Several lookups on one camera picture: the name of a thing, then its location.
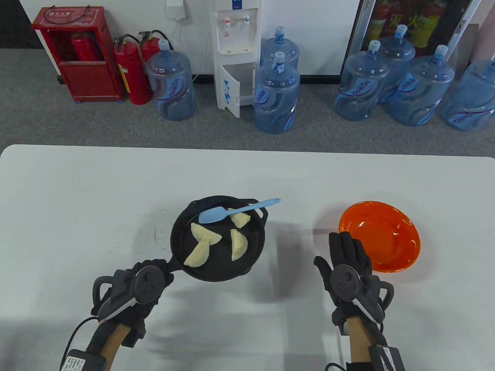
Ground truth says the person's left hand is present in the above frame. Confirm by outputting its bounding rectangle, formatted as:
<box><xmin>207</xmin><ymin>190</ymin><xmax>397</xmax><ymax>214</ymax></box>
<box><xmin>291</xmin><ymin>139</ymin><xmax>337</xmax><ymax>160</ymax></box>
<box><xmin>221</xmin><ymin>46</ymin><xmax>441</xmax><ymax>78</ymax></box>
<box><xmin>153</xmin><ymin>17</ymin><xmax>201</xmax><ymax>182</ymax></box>
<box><xmin>121</xmin><ymin>260</ymin><xmax>174</xmax><ymax>348</ymax></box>

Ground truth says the person's right hand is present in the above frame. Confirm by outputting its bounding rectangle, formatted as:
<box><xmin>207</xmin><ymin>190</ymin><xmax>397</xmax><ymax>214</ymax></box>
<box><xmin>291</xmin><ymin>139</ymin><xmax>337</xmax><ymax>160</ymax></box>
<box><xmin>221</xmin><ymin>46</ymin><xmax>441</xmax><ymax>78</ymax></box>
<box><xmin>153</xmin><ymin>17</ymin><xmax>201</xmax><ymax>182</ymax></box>
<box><xmin>314</xmin><ymin>231</ymin><xmax>383</xmax><ymax>335</ymax></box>

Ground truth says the pale yellow dumpling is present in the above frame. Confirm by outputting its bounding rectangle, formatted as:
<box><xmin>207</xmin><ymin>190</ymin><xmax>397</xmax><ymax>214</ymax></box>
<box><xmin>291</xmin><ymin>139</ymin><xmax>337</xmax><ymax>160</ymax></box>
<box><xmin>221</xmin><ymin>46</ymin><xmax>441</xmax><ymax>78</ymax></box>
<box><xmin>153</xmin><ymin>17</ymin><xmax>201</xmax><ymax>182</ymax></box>
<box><xmin>230</xmin><ymin>229</ymin><xmax>248</xmax><ymax>261</ymax></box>
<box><xmin>191</xmin><ymin>223</ymin><xmax>222</xmax><ymax>248</ymax></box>
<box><xmin>227</xmin><ymin>208</ymin><xmax>251</xmax><ymax>228</ymax></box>
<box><xmin>184</xmin><ymin>240</ymin><xmax>211</xmax><ymax>268</ymax></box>

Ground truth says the black frying pan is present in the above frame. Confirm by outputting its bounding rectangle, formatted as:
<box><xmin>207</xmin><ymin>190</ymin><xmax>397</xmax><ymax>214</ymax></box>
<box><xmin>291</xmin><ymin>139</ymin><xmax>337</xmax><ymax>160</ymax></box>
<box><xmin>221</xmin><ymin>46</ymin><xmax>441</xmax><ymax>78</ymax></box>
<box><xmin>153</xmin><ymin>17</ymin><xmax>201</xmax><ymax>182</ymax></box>
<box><xmin>164</xmin><ymin>196</ymin><xmax>270</xmax><ymax>281</ymax></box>

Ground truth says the light blue dessert shovel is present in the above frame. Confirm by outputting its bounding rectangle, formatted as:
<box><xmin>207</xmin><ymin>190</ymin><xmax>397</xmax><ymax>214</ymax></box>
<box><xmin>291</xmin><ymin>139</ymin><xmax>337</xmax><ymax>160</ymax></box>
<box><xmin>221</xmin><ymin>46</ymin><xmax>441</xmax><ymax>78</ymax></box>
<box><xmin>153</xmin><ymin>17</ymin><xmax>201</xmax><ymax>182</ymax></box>
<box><xmin>198</xmin><ymin>198</ymin><xmax>282</xmax><ymax>225</ymax></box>

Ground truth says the person's right forearm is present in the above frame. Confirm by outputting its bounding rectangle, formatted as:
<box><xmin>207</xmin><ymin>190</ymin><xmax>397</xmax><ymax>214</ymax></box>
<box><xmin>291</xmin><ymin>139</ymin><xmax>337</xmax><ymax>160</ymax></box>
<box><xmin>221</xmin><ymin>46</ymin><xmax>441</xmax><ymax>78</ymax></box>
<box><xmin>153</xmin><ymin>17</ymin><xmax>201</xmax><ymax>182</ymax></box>
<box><xmin>345</xmin><ymin>315</ymin><xmax>389</xmax><ymax>371</ymax></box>

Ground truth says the black round tracker controller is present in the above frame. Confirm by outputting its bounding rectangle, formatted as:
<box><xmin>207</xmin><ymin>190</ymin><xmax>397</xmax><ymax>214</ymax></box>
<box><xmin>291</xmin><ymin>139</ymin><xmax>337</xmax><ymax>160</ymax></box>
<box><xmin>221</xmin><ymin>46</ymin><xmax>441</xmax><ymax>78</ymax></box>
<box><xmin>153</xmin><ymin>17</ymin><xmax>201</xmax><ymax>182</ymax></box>
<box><xmin>332</xmin><ymin>265</ymin><xmax>395</xmax><ymax>322</ymax></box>
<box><xmin>92</xmin><ymin>266</ymin><xmax>166</xmax><ymax>322</ymax></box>

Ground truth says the orange plastic bowl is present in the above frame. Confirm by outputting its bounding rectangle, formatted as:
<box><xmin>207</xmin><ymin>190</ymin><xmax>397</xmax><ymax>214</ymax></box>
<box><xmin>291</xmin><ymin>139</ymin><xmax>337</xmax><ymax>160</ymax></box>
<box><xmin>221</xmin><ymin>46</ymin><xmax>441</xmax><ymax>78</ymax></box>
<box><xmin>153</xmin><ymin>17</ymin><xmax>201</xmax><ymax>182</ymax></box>
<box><xmin>339</xmin><ymin>201</ymin><xmax>421</xmax><ymax>274</ymax></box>

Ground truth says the black labelled wrist box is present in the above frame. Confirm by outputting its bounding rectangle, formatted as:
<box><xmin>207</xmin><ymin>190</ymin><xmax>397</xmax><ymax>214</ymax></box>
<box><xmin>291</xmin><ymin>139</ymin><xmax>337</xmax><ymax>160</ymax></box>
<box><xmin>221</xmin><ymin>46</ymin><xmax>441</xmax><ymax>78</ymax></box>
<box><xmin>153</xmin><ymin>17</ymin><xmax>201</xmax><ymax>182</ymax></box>
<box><xmin>367</xmin><ymin>345</ymin><xmax>406</xmax><ymax>371</ymax></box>
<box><xmin>59</xmin><ymin>349</ymin><xmax>109</xmax><ymax>371</ymax></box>

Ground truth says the blue water jug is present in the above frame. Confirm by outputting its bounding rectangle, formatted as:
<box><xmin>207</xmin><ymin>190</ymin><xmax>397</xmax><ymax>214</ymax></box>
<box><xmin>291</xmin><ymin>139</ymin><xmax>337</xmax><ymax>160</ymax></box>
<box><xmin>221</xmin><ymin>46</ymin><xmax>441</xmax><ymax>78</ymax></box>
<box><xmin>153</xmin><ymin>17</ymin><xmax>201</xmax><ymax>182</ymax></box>
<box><xmin>335</xmin><ymin>40</ymin><xmax>391</xmax><ymax>121</ymax></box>
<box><xmin>437</xmin><ymin>60</ymin><xmax>495</xmax><ymax>132</ymax></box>
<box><xmin>390</xmin><ymin>44</ymin><xmax>456</xmax><ymax>126</ymax></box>
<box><xmin>377</xmin><ymin>24</ymin><xmax>416</xmax><ymax>104</ymax></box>
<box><xmin>260</xmin><ymin>26</ymin><xmax>300</xmax><ymax>69</ymax></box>
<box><xmin>146</xmin><ymin>39</ymin><xmax>196</xmax><ymax>121</ymax></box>
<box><xmin>254</xmin><ymin>51</ymin><xmax>301</xmax><ymax>134</ymax></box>

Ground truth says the glass fire hydrant cabinet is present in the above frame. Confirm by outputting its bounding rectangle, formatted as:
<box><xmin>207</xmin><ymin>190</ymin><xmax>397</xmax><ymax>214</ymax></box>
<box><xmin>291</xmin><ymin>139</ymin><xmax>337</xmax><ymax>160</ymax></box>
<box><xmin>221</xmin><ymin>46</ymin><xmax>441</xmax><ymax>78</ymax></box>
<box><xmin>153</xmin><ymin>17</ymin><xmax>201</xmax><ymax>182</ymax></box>
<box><xmin>340</xmin><ymin>0</ymin><xmax>482</xmax><ymax>76</ymax></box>

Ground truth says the white water dispenser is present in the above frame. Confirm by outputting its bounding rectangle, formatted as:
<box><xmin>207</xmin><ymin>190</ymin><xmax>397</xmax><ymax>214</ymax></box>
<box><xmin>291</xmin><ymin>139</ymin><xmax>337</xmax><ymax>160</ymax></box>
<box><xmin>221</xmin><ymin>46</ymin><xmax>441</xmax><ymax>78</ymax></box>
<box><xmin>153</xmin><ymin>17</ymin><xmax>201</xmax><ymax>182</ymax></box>
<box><xmin>214</xmin><ymin>0</ymin><xmax>263</xmax><ymax>119</ymax></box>

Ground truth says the red fire extinguisher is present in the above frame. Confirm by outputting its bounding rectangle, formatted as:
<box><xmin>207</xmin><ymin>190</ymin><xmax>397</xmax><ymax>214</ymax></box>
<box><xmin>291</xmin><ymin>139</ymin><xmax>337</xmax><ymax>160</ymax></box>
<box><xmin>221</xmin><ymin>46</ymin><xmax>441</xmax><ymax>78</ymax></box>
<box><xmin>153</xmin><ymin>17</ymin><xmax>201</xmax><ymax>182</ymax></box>
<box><xmin>113</xmin><ymin>34</ymin><xmax>151</xmax><ymax>105</ymax></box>
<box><xmin>138</xmin><ymin>30</ymin><xmax>174</xmax><ymax>64</ymax></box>
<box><xmin>71</xmin><ymin>32</ymin><xmax>102</xmax><ymax>61</ymax></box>

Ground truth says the red fire extinguisher cabinet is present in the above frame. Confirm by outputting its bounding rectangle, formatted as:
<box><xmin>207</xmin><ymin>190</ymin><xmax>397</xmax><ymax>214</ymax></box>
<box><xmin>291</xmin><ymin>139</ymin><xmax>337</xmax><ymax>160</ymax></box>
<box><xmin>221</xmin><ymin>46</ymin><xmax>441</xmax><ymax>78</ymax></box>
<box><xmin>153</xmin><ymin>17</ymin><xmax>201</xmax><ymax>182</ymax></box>
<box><xmin>32</xmin><ymin>6</ymin><xmax>125</xmax><ymax>103</ymax></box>

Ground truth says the white power cable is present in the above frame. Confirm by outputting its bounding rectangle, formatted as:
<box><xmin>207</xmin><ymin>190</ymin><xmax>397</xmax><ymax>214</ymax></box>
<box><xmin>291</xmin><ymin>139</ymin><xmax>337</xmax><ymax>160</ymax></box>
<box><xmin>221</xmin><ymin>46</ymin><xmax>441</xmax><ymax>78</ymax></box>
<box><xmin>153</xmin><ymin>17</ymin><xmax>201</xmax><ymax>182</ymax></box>
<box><xmin>175</xmin><ymin>19</ymin><xmax>212</xmax><ymax>82</ymax></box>

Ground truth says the white wall adapter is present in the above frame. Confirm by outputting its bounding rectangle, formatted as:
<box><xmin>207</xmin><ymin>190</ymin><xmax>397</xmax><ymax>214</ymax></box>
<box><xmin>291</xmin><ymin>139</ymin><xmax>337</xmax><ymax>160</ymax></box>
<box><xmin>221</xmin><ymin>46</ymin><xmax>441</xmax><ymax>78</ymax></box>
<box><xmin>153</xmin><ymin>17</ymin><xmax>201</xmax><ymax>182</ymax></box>
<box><xmin>166</xmin><ymin>0</ymin><xmax>187</xmax><ymax>20</ymax></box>

